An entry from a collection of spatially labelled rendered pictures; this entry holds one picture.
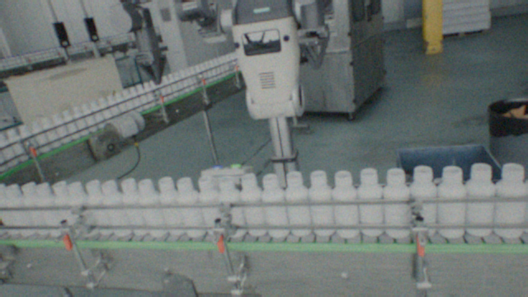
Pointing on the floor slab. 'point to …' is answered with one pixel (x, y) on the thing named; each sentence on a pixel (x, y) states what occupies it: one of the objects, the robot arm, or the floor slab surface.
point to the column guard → (432, 26)
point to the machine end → (347, 60)
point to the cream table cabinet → (63, 89)
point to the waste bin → (509, 133)
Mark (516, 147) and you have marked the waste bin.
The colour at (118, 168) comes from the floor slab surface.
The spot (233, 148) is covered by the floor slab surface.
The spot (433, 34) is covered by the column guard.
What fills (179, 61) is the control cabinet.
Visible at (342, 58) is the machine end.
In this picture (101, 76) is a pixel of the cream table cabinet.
